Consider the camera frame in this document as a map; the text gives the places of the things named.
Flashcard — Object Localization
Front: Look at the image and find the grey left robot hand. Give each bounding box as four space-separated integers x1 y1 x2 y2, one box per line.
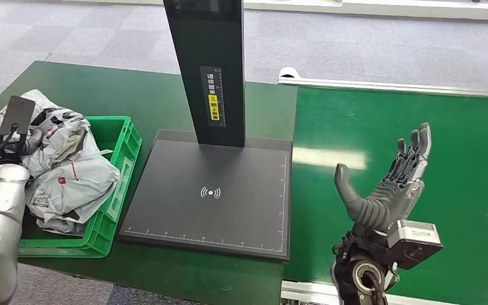
17 128 46 158

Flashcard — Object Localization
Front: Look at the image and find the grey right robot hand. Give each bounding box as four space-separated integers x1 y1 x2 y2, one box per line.
333 123 433 238

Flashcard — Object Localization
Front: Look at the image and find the grey courier bag red line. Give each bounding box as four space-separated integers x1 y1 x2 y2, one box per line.
24 156 121 236

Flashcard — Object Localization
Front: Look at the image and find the green plastic basket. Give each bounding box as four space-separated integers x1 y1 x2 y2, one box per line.
17 116 143 259

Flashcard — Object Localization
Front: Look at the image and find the black weighing device with column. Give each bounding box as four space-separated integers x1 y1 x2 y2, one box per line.
118 0 294 262

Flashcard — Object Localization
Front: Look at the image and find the black and white courier bag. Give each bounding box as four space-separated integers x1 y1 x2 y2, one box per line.
0 89 102 179

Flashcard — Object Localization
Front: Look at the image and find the green conveyor belt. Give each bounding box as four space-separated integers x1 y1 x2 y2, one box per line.
283 86 488 305

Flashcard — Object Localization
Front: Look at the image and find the black left wrist camera plate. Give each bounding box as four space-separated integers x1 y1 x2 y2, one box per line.
0 95 37 137

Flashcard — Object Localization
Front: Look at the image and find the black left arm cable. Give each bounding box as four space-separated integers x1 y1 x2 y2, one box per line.
0 123 28 193

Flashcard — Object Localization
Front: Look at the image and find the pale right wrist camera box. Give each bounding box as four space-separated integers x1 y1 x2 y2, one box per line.
386 219 444 271

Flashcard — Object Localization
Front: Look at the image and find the aluminium conveyor side rail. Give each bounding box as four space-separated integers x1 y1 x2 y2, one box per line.
277 66 488 99
280 280 459 305

